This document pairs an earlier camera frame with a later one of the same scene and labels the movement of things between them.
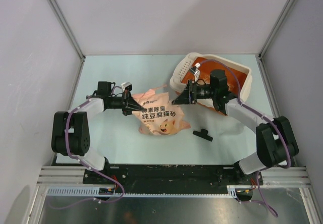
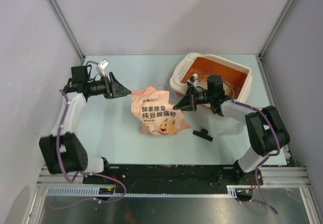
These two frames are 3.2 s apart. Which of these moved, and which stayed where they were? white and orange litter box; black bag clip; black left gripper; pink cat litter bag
Moved: black left gripper
Stayed: black bag clip; white and orange litter box; pink cat litter bag
